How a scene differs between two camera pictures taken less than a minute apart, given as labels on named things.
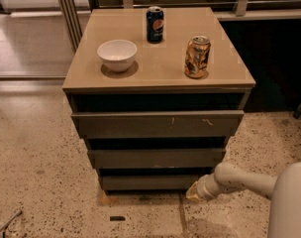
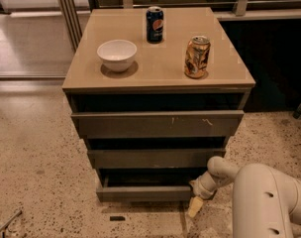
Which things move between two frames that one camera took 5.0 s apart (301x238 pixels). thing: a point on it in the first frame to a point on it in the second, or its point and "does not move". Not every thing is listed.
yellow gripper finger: x=191 y=191 to x=195 y=205
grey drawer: x=157 y=124 does not move
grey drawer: x=150 y=182 to x=143 y=193
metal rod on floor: x=6 y=223 does not move
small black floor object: x=117 y=218 does not move
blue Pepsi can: x=154 y=25 does not move
